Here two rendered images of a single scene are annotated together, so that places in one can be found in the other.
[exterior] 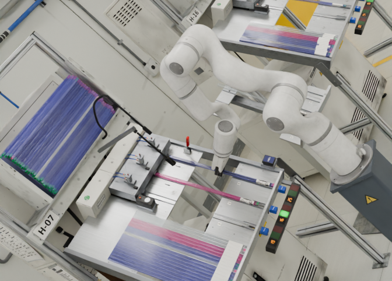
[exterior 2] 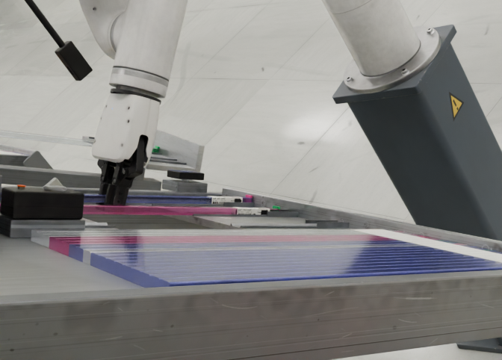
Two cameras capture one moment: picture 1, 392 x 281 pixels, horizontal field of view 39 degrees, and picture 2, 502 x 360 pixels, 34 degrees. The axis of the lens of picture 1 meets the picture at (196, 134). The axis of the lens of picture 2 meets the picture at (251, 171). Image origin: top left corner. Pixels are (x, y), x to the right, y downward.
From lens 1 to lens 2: 2.24 m
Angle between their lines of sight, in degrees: 74
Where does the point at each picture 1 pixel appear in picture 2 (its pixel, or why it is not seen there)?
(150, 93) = not seen: outside the picture
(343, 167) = (411, 32)
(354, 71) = not seen: outside the picture
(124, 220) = (26, 252)
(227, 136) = (184, 1)
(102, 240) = (39, 281)
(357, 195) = (441, 95)
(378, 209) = (466, 129)
